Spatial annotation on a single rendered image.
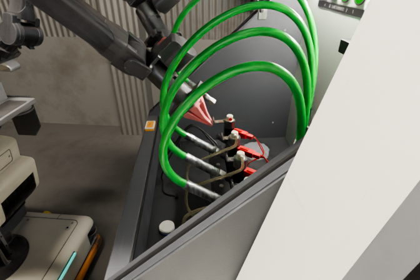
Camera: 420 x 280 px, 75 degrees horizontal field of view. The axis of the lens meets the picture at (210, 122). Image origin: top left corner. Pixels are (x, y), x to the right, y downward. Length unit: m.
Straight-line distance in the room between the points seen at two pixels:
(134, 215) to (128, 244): 0.07
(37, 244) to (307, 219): 1.46
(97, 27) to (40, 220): 1.32
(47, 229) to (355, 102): 1.59
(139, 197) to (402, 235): 0.57
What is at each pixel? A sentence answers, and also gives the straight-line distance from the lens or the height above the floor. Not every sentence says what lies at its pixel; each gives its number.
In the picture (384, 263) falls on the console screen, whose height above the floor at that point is 1.26.
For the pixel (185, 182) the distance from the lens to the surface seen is 0.48.
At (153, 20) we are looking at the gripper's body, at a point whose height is 1.30.
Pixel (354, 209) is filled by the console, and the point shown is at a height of 1.26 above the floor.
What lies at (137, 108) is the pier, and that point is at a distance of 2.62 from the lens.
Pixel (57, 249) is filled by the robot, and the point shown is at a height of 0.28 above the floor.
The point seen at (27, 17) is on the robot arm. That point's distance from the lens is 1.12.
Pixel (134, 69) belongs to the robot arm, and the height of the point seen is 1.24.
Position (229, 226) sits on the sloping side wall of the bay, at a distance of 0.40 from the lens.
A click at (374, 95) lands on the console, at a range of 0.25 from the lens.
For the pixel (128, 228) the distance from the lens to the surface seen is 0.64.
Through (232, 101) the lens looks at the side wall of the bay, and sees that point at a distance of 1.02.
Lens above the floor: 1.42
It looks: 29 degrees down
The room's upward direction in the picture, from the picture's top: straight up
